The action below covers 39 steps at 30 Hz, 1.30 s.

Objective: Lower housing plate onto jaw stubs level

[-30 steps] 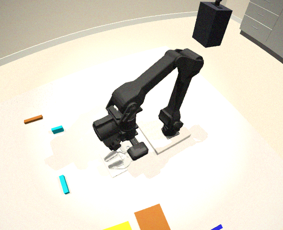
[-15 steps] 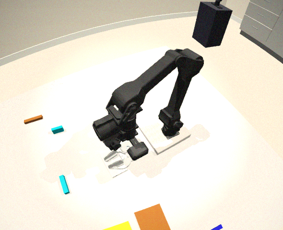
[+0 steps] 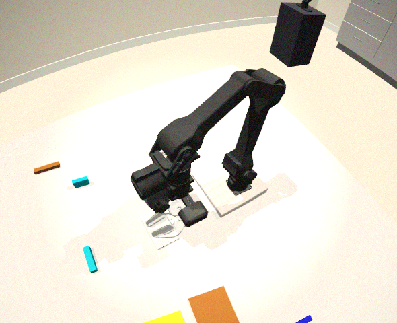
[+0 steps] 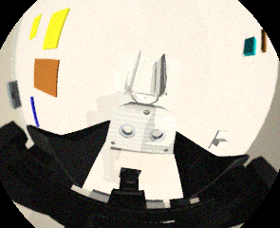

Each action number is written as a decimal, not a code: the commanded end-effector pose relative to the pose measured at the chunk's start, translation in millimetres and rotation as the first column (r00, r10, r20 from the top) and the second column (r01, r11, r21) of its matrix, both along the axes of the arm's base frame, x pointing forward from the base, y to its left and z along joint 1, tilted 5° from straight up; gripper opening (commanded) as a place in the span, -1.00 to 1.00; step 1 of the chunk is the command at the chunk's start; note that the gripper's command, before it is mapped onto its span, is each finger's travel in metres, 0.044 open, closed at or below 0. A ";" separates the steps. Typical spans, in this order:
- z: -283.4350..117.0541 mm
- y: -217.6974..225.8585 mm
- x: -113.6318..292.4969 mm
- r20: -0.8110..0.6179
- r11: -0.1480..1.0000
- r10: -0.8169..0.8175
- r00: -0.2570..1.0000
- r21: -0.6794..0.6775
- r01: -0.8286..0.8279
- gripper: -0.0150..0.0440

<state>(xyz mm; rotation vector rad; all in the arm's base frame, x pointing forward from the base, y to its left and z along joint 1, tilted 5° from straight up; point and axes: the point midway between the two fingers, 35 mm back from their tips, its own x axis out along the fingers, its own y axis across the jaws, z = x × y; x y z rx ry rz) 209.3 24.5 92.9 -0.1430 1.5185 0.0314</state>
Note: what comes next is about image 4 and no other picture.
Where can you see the cyan rectangular block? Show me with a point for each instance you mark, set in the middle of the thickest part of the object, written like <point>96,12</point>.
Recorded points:
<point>250,47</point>

